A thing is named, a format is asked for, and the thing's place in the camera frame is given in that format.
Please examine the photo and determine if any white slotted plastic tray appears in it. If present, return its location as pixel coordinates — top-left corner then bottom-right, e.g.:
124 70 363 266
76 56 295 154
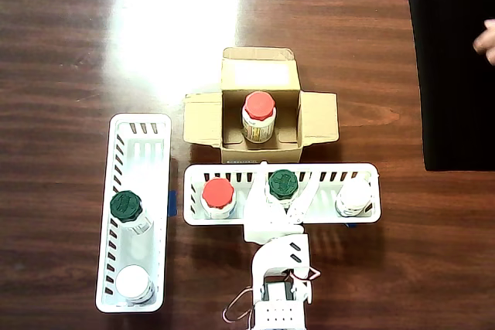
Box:
94 113 173 314
181 162 383 227

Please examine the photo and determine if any red servo wire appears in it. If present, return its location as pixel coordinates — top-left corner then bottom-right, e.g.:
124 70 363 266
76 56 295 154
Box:
221 266 323 325

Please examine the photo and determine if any brown cardboard box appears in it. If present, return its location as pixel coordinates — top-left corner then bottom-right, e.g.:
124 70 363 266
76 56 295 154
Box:
182 46 341 165

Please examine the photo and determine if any person's bare hand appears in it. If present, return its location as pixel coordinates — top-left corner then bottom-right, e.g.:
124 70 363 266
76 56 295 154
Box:
473 18 495 66

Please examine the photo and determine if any red-capped bottle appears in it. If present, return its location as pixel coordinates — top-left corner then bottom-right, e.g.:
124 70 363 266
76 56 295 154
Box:
200 177 238 220
241 90 278 144

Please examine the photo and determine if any green-capped bottle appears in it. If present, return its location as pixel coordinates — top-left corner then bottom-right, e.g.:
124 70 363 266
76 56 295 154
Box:
268 168 301 209
109 190 153 236

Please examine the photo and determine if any black cloth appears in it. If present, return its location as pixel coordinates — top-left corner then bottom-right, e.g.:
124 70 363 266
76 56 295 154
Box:
405 0 495 172

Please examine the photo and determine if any white-capped bottle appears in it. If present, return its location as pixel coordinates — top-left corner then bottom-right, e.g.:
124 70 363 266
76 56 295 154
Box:
334 179 374 219
115 264 157 306

